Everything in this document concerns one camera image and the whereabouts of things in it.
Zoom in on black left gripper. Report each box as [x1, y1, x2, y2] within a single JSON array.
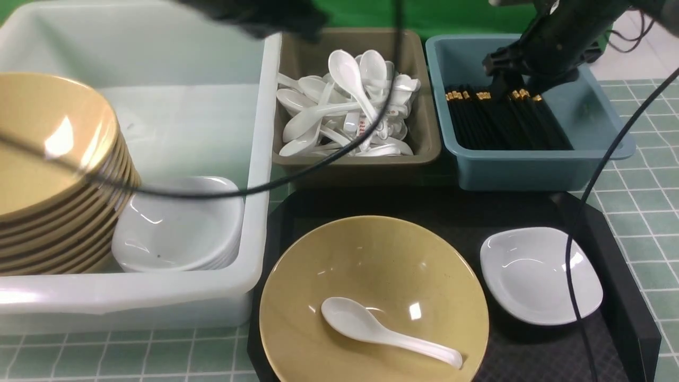
[[175, 1, 329, 42]]

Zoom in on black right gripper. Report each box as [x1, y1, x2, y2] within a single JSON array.
[[482, 1, 631, 96]]

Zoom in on white square sauce dish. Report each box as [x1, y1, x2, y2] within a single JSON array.
[[480, 227, 603, 326]]

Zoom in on yellow noodle bowl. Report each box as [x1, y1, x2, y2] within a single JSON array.
[[259, 216, 489, 381]]

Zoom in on white ceramic soup spoon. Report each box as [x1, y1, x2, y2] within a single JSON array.
[[320, 297, 464, 370]]

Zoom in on blue-grey chopstick bin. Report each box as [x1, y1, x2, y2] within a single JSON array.
[[425, 33, 624, 192]]

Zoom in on pile of white soup spoons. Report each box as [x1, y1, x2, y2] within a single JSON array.
[[276, 50, 421, 157]]

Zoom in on bundle of black chopsticks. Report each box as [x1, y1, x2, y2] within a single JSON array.
[[445, 84, 574, 151]]

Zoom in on large translucent white plastic bin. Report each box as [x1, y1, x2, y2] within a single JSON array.
[[2, 1, 282, 335]]

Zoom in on green checkered tablecloth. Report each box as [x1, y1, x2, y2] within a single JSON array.
[[2, 84, 678, 381]]

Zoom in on stack of white square dishes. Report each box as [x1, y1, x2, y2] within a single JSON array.
[[111, 194, 245, 273]]

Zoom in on stack of yellow bowls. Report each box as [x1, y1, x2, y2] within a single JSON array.
[[1, 72, 141, 276]]

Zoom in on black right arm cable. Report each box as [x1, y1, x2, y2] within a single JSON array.
[[564, 66, 679, 382]]

